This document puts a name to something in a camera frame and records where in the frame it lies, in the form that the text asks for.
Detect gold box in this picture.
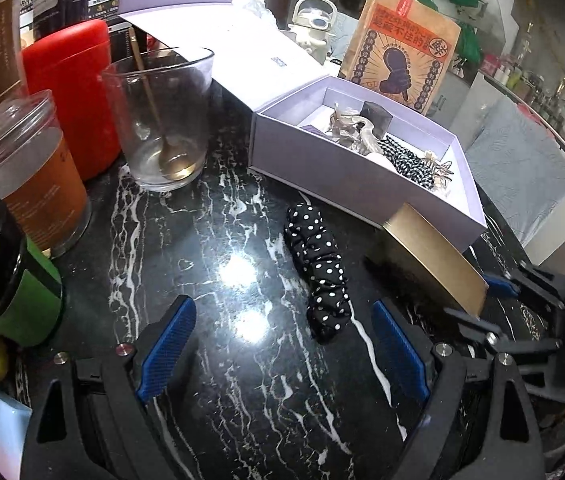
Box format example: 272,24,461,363
365,203,491,318

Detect beige hair claw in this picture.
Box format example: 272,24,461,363
330,102,379,153

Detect pale pink blue box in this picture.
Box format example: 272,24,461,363
0,377,33,480

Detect red canister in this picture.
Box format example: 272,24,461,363
22,20,123,181

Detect clear jar orange contents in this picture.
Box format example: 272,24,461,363
0,90,92,258

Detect white kettle bottle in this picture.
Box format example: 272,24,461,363
290,0,337,63

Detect purple gift box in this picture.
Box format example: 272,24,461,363
118,0,488,256

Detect black polka dot scrunchie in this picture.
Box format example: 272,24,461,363
284,202,353,345

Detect small black block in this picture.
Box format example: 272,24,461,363
360,101,392,131

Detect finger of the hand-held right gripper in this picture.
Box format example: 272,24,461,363
481,262,565,312
444,307,563,362

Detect clear drinking glass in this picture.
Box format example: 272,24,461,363
101,47,214,192

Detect gold long spoon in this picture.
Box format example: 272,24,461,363
129,27,194,181

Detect gold hair claw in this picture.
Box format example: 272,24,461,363
423,150,456,188

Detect light blue cushion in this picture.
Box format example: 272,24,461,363
465,97,565,266

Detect black white gingham scrunchie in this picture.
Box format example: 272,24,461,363
375,135,436,191

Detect dark jar green label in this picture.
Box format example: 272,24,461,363
0,199,66,348

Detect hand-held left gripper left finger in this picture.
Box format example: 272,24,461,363
25,295,198,480

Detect row of small bottles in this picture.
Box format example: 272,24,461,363
480,22,565,136

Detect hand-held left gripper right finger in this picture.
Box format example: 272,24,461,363
371,300,546,480

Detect brown printed paper bag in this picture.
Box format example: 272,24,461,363
339,0,462,117

